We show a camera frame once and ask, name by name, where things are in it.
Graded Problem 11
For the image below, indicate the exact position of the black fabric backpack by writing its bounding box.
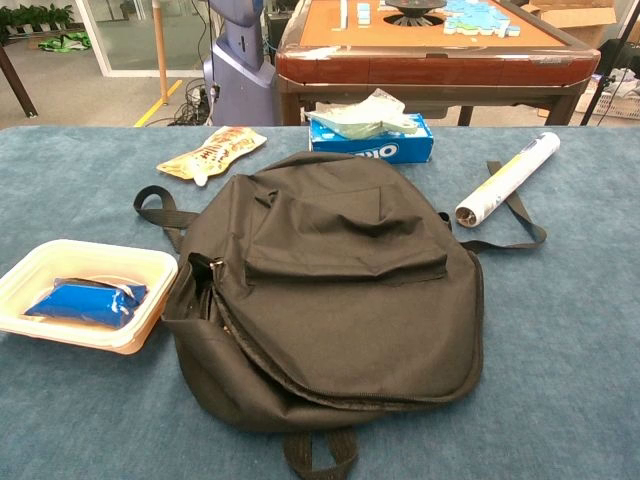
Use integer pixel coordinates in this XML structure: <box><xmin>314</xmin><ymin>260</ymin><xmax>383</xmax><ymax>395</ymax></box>
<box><xmin>133</xmin><ymin>151</ymin><xmax>548</xmax><ymax>480</ymax></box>

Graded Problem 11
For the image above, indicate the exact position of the green dustpan in plastic bag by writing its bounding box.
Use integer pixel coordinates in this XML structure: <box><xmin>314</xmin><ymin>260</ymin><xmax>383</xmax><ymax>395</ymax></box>
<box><xmin>304</xmin><ymin>88</ymin><xmax>419</xmax><ymax>141</ymax></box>

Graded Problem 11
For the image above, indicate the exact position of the green cloth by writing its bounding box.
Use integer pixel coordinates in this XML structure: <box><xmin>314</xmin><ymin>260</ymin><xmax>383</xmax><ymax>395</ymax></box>
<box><xmin>38</xmin><ymin>32</ymin><xmax>92</xmax><ymax>52</ymax></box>

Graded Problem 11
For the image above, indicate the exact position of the blue Oreo cookie box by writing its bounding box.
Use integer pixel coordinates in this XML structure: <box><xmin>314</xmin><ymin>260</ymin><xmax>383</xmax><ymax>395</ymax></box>
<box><xmin>308</xmin><ymin>112</ymin><xmax>435</xmax><ymax>165</ymax></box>

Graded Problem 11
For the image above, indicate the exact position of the orange spouted drink pouch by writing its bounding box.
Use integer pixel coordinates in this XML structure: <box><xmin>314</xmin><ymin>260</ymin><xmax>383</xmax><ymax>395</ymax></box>
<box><xmin>156</xmin><ymin>125</ymin><xmax>268</xmax><ymax>188</ymax></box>

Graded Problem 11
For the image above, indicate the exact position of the white rolled film tube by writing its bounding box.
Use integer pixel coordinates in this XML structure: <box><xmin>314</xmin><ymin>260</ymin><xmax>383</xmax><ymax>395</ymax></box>
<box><xmin>454</xmin><ymin>131</ymin><xmax>562</xmax><ymax>230</ymax></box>

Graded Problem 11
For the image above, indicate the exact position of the brown mahjong table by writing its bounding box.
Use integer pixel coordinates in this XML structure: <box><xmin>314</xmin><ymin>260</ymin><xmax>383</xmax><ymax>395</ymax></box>
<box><xmin>274</xmin><ymin>0</ymin><xmax>601</xmax><ymax>127</ymax></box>

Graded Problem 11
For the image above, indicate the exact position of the blue snack packet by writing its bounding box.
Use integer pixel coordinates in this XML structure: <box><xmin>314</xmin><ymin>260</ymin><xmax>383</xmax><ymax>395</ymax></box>
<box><xmin>23</xmin><ymin>277</ymin><xmax>150</xmax><ymax>331</ymax></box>

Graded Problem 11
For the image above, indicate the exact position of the cream plastic food tray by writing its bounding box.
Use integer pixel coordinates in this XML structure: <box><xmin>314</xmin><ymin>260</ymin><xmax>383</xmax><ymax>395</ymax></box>
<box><xmin>0</xmin><ymin>238</ymin><xmax>180</xmax><ymax>356</ymax></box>

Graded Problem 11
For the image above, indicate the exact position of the black mahjong table centre disc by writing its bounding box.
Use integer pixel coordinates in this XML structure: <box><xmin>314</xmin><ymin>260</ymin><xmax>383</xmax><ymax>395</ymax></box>
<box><xmin>383</xmin><ymin>0</ymin><xmax>446</xmax><ymax>27</ymax></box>

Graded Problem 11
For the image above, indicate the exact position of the wooden pole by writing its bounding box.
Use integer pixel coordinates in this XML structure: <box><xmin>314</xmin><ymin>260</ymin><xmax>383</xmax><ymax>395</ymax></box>
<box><xmin>152</xmin><ymin>0</ymin><xmax>170</xmax><ymax>106</ymax></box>

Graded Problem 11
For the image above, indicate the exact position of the blue table cloth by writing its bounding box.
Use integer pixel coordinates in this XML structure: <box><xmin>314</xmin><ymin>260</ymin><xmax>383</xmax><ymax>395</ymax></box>
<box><xmin>0</xmin><ymin>124</ymin><xmax>640</xmax><ymax>480</ymax></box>

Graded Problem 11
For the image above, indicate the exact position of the pile of blue mahjong tiles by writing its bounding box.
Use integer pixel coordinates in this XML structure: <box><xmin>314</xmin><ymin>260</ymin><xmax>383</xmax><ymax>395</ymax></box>
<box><xmin>442</xmin><ymin>0</ymin><xmax>521</xmax><ymax>39</ymax></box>

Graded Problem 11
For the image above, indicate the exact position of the white plastic basket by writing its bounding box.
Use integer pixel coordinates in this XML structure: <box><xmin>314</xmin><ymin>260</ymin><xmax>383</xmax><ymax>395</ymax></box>
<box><xmin>574</xmin><ymin>74</ymin><xmax>640</xmax><ymax>120</ymax></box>

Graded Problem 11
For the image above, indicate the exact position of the black tripod stand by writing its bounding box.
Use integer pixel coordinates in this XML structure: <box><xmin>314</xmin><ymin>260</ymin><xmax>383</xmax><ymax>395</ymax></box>
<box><xmin>579</xmin><ymin>0</ymin><xmax>640</xmax><ymax>126</ymax></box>

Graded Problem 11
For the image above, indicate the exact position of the cardboard box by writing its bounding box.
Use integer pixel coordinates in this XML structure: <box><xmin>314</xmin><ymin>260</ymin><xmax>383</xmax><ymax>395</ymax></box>
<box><xmin>519</xmin><ymin>0</ymin><xmax>619</xmax><ymax>49</ymax></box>

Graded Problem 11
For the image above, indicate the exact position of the dark table leg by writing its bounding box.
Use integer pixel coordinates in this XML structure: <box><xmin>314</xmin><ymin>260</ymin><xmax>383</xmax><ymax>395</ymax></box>
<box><xmin>0</xmin><ymin>44</ymin><xmax>39</xmax><ymax>119</ymax></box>

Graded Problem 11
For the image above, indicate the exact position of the row of potted plants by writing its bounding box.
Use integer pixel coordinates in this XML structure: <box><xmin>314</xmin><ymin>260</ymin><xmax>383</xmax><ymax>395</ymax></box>
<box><xmin>0</xmin><ymin>3</ymin><xmax>75</xmax><ymax>32</ymax></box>

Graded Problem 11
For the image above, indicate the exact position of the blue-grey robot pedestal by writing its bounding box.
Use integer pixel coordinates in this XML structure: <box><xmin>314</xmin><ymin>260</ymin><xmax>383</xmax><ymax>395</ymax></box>
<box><xmin>202</xmin><ymin>0</ymin><xmax>277</xmax><ymax>127</ymax></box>

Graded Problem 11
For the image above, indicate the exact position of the tangle of floor cables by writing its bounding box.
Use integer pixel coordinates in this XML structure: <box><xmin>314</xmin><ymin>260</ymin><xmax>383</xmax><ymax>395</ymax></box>
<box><xmin>169</xmin><ymin>77</ymin><xmax>211</xmax><ymax>127</ymax></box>

